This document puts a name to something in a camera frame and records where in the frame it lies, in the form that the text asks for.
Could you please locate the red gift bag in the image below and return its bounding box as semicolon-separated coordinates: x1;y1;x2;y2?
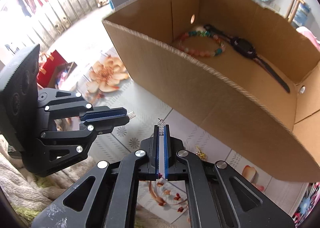
37;50;67;88

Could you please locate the white fluffy blanket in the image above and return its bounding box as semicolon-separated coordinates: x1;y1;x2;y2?
1;136;95;227

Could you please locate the wooden chair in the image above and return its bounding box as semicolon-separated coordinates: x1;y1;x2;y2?
285;0;306;23

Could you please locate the colourful bead necklace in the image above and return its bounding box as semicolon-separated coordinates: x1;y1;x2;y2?
177;24;227;58

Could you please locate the small gold earring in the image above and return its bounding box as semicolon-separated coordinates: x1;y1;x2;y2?
195;146;207;161

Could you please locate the black wrist watch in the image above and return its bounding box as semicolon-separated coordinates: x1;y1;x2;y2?
204;24;291;94

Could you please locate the brown cardboard box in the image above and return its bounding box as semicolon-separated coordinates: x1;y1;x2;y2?
103;0;319;182

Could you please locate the floral bed sheet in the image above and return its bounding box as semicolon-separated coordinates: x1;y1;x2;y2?
57;48;308;225

